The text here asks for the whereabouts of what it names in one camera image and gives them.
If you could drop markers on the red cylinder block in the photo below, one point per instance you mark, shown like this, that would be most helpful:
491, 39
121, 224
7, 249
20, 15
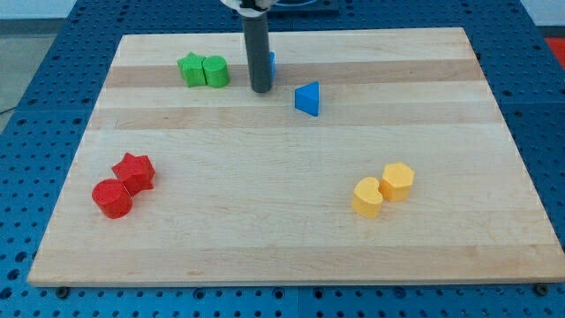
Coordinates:
112, 198

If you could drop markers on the blue triangle block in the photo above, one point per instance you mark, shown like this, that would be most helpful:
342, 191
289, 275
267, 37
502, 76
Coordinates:
307, 98

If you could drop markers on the red star block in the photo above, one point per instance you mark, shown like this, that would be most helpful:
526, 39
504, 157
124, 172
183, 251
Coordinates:
135, 172

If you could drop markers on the wooden board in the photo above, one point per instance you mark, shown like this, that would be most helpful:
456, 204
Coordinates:
248, 190

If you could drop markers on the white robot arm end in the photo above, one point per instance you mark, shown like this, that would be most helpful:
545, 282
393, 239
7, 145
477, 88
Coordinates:
249, 8

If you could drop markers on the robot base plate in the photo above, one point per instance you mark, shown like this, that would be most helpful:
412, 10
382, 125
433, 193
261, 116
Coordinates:
306, 6

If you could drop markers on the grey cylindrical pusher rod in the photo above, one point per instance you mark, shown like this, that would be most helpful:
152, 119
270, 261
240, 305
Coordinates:
258, 53

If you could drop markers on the yellow hexagon block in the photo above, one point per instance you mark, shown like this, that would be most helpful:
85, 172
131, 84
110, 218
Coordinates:
396, 182

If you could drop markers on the green cylinder block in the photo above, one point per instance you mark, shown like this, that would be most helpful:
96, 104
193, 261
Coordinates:
216, 71

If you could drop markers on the yellow heart block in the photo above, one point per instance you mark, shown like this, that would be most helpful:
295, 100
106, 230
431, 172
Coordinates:
366, 198

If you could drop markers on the blue cube block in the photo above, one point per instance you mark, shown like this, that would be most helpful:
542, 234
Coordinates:
272, 66

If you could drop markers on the green star block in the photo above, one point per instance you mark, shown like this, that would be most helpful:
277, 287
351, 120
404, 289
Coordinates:
191, 70

